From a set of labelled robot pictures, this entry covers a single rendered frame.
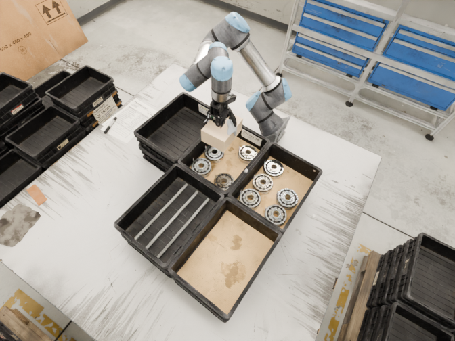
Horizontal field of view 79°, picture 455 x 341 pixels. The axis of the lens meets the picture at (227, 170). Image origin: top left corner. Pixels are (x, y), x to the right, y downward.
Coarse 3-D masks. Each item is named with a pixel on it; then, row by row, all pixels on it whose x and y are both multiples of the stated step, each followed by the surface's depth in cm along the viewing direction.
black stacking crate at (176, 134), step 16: (176, 112) 163; (192, 112) 165; (144, 128) 146; (160, 128) 157; (176, 128) 158; (192, 128) 158; (144, 144) 144; (160, 144) 151; (176, 144) 151; (160, 160) 145
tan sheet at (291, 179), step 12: (288, 168) 146; (252, 180) 141; (276, 180) 142; (288, 180) 142; (300, 180) 142; (276, 192) 138; (300, 192) 138; (264, 204) 134; (276, 216) 131; (288, 216) 131
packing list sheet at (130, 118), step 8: (128, 104) 183; (136, 104) 184; (144, 104) 184; (120, 112) 179; (128, 112) 179; (136, 112) 180; (144, 112) 180; (152, 112) 180; (120, 120) 175; (128, 120) 176; (136, 120) 176; (144, 120) 176; (104, 128) 171; (112, 128) 172; (120, 128) 172; (128, 128) 172; (136, 128) 173; (120, 136) 168; (128, 136) 169
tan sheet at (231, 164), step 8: (232, 144) 153; (240, 144) 153; (248, 144) 153; (224, 152) 150; (232, 152) 150; (224, 160) 147; (232, 160) 147; (216, 168) 144; (224, 168) 144; (232, 168) 144; (240, 168) 144; (208, 176) 141; (232, 176) 142
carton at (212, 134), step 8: (240, 120) 124; (208, 128) 120; (216, 128) 121; (224, 128) 121; (240, 128) 128; (208, 136) 120; (216, 136) 118; (224, 136) 118; (232, 136) 123; (216, 144) 121; (224, 144) 118
